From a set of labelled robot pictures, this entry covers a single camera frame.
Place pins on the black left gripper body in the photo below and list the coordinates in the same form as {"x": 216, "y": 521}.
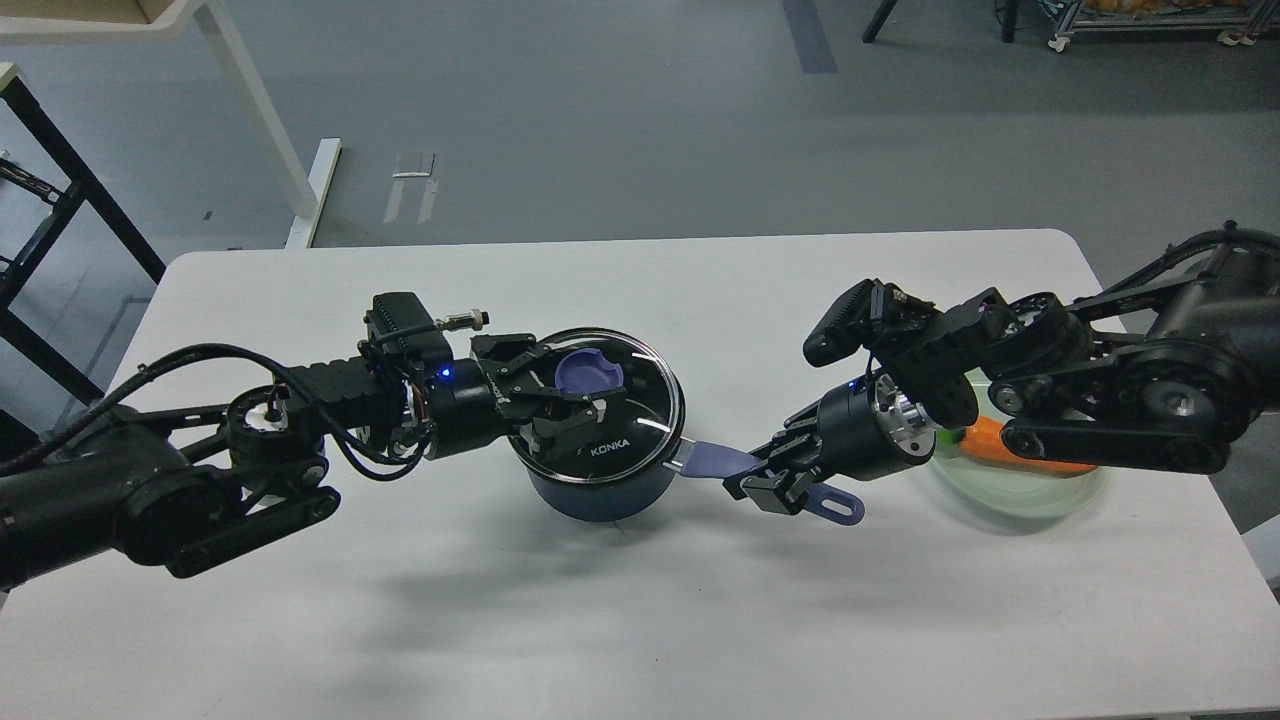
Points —
{"x": 463, "y": 410}

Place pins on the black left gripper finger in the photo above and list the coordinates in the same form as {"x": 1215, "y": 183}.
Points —
{"x": 519, "y": 367}
{"x": 549, "y": 429}

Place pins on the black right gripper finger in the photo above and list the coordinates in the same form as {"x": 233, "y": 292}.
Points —
{"x": 797, "y": 441}
{"x": 785, "y": 491}

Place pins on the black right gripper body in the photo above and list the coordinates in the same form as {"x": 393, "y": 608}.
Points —
{"x": 869, "y": 429}

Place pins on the glass pot lid purple knob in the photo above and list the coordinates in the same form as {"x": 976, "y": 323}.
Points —
{"x": 643, "y": 423}

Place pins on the dark blue saucepan purple handle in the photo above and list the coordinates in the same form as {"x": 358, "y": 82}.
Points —
{"x": 621, "y": 500}

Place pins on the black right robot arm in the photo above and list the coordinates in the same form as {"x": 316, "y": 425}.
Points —
{"x": 1162, "y": 371}

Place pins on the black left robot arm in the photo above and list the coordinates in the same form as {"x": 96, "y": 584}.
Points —
{"x": 191, "y": 488}

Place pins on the pale green glass plate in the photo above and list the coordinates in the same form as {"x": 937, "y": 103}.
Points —
{"x": 976, "y": 464}

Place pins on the metal cart with casters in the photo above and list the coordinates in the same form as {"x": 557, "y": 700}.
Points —
{"x": 1231, "y": 23}

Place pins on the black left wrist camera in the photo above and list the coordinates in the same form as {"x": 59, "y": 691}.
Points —
{"x": 405, "y": 322}

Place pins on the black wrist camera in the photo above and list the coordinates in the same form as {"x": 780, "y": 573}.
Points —
{"x": 405, "y": 322}
{"x": 866, "y": 316}

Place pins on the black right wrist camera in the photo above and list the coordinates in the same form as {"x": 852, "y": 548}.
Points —
{"x": 866, "y": 316}

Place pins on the white table frame leg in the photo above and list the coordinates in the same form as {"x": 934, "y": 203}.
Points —
{"x": 47, "y": 23}

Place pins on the black metal rack frame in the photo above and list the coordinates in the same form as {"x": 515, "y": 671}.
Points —
{"x": 84, "y": 190}

